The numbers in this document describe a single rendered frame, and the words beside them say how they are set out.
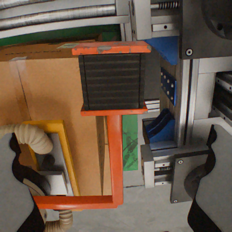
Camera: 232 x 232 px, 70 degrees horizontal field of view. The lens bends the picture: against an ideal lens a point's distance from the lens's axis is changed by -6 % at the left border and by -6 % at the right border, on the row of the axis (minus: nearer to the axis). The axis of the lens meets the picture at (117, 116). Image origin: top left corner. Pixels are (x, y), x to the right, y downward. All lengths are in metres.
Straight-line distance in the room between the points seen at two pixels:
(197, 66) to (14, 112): 0.54
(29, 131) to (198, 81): 0.44
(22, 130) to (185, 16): 0.38
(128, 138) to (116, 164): 1.45
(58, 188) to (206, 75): 0.50
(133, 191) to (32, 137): 2.04
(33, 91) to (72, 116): 0.13
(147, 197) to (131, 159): 0.72
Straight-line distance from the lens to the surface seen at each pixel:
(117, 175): 0.31
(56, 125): 0.41
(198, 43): 0.41
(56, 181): 0.49
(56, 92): 0.52
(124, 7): 0.81
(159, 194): 2.46
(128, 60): 0.20
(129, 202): 2.52
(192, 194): 0.59
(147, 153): 0.61
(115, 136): 0.26
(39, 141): 0.37
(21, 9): 1.01
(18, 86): 0.55
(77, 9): 0.87
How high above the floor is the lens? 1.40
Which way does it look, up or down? 61 degrees down
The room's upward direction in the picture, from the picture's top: 176 degrees clockwise
